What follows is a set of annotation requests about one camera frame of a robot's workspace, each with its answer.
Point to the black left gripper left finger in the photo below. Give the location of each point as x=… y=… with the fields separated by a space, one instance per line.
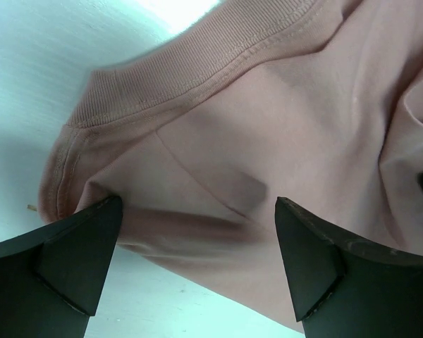
x=51 y=278

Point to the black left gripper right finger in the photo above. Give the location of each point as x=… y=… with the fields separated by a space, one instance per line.
x=343 y=285

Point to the pink t shirt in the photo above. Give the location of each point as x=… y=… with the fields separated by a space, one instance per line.
x=317 y=101

